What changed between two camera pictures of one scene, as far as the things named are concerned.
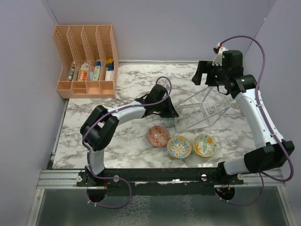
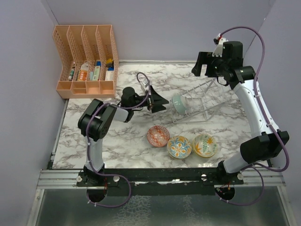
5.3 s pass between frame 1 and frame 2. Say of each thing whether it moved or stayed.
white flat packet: stayed
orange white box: stayed
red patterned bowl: stayed
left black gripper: moved
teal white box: stayed
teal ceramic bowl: moved
